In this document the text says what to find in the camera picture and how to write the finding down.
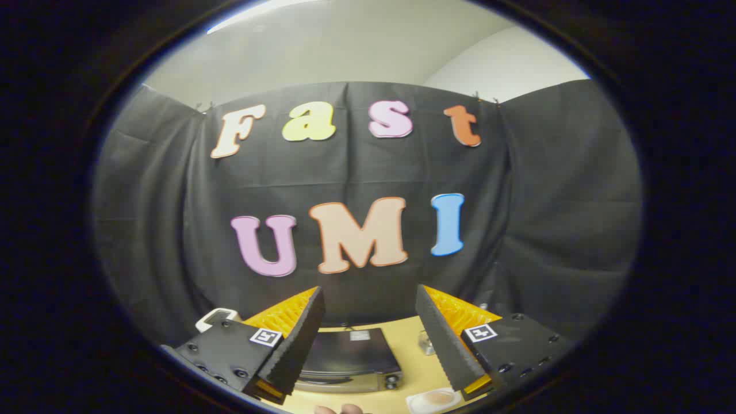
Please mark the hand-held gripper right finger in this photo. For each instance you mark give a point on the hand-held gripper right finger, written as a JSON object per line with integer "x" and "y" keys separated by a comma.
{"x": 443, "y": 345}

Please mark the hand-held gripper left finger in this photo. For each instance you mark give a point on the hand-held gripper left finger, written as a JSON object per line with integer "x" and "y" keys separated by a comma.
{"x": 299, "y": 345}

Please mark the black backdrop cloth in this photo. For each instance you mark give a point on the black backdrop cloth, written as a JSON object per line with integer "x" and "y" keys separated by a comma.
{"x": 345, "y": 172}

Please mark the black toaster oven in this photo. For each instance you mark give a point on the black toaster oven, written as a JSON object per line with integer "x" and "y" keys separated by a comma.
{"x": 351, "y": 353}

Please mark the white pop-up toaster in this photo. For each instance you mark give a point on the white pop-up toaster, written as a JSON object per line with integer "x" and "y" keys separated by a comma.
{"x": 214, "y": 315}

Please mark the round breaded croquette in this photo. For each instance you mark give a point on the round breaded croquette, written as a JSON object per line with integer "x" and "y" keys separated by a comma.
{"x": 437, "y": 398}

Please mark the white square plate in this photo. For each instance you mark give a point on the white square plate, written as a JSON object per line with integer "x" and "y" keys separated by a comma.
{"x": 415, "y": 402}

